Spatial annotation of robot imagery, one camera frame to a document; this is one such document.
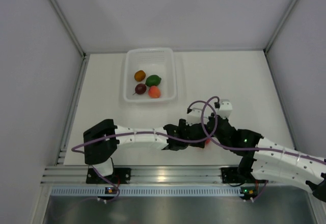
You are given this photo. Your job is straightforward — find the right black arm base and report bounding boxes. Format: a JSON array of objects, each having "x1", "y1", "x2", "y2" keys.
[{"x1": 221, "y1": 167, "x2": 248, "y2": 185}]

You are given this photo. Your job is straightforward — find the white plastic basket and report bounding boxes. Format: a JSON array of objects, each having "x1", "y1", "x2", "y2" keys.
[{"x1": 122, "y1": 48, "x2": 177, "y2": 104}]

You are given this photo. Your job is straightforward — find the fake red apple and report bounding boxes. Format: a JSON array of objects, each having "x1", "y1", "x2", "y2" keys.
[{"x1": 205, "y1": 139, "x2": 211, "y2": 146}]

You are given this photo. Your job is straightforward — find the fake green lime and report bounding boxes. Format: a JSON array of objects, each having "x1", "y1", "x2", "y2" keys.
[{"x1": 145, "y1": 75, "x2": 161, "y2": 87}]

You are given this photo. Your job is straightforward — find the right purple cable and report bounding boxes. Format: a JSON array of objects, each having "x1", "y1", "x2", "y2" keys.
[{"x1": 200, "y1": 96, "x2": 326, "y2": 165}]

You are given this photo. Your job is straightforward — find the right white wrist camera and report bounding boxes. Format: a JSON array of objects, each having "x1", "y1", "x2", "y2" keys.
[{"x1": 215, "y1": 99, "x2": 233, "y2": 119}]

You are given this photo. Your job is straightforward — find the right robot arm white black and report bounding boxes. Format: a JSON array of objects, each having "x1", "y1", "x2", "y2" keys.
[{"x1": 205, "y1": 116, "x2": 325, "y2": 202}]

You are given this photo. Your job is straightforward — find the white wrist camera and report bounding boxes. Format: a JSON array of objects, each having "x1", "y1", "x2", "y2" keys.
[
  {"x1": 185, "y1": 108, "x2": 202, "y2": 126},
  {"x1": 215, "y1": 99, "x2": 233, "y2": 119}
]

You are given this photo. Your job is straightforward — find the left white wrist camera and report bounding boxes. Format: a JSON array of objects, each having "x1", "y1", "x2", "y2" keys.
[{"x1": 185, "y1": 108, "x2": 202, "y2": 126}]

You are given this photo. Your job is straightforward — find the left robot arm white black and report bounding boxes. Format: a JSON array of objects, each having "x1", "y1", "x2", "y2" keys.
[{"x1": 83, "y1": 119, "x2": 207, "y2": 183}]

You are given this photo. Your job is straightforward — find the fake dark red plum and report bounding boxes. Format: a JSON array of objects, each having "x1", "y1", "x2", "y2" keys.
[{"x1": 134, "y1": 83, "x2": 147, "y2": 95}]

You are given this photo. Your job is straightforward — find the fake brown kiwi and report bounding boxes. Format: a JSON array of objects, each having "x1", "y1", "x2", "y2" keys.
[{"x1": 134, "y1": 70, "x2": 146, "y2": 82}]

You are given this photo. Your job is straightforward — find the white slotted cable duct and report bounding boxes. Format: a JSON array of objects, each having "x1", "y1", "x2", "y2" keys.
[{"x1": 51, "y1": 186, "x2": 257, "y2": 197}]

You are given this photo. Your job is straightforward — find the aluminium mounting rail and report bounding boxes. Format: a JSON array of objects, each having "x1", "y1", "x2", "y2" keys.
[{"x1": 41, "y1": 165, "x2": 227, "y2": 185}]

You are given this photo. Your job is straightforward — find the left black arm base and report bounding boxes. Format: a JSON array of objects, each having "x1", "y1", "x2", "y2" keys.
[{"x1": 86, "y1": 167, "x2": 131, "y2": 184}]

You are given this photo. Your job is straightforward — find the fake orange peach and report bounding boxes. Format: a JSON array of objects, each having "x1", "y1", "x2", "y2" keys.
[{"x1": 148, "y1": 86, "x2": 161, "y2": 99}]

